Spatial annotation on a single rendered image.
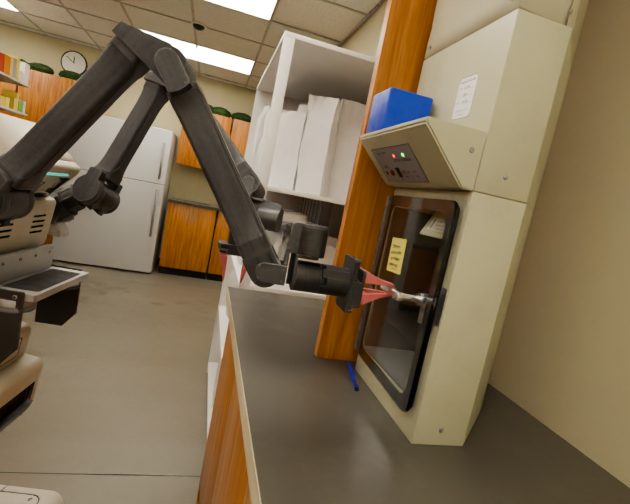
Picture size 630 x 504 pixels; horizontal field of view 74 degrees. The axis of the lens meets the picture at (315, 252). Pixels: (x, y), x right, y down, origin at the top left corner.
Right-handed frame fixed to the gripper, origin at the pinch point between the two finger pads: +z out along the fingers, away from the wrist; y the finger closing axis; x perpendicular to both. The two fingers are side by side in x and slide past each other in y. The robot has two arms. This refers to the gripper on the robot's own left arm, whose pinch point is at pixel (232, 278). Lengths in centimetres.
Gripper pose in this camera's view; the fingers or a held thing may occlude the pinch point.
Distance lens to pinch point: 113.3
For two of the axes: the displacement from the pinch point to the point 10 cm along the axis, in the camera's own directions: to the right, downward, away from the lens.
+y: 9.5, 1.6, 2.7
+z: -1.9, 9.7, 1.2
